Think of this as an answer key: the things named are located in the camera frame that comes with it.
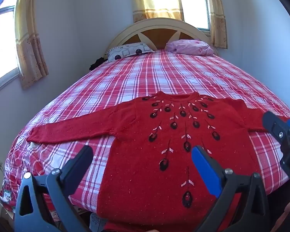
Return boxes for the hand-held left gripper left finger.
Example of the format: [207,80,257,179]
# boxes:
[13,145,94,232]

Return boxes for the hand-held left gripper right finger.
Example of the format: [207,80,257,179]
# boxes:
[192,146,277,232]

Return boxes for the red knitted sweater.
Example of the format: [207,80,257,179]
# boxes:
[26,91,290,232]

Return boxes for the dark cloth beside bed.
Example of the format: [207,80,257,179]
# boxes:
[89,57,109,72]

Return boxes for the bed with red plaid cover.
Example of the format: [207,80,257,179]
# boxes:
[0,49,290,223]

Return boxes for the pink pillow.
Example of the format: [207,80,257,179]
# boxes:
[165,39,214,56]

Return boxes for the grey patterned pillow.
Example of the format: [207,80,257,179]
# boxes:
[105,43,156,62]

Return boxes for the yellow patterned curtain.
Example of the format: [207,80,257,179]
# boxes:
[14,0,49,89]
[130,0,185,23]
[205,0,229,49]

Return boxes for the window behind headboard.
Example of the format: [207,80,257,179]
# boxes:
[177,0,211,35]

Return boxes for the large side window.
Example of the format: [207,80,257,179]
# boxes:
[0,0,21,97]

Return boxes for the cream wooden headboard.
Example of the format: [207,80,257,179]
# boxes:
[106,18,219,56]

